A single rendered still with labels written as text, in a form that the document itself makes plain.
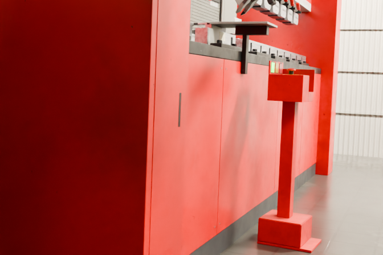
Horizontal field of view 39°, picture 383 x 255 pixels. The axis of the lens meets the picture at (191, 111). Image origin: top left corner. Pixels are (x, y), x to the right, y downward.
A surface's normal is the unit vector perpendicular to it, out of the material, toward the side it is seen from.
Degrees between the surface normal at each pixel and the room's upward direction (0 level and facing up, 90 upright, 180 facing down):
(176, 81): 90
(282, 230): 90
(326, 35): 90
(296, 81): 90
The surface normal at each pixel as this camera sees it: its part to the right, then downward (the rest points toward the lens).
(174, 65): 0.92, 0.06
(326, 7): -0.39, 0.04
